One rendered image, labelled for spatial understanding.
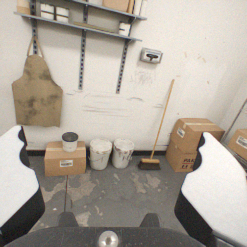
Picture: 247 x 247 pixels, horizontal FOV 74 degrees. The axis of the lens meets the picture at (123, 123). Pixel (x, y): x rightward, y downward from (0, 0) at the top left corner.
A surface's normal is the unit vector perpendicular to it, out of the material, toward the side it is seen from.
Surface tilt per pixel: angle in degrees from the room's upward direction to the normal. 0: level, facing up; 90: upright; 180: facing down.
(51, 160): 88
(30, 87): 87
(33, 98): 89
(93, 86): 90
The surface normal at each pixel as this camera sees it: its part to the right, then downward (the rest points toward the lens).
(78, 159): 0.31, 0.47
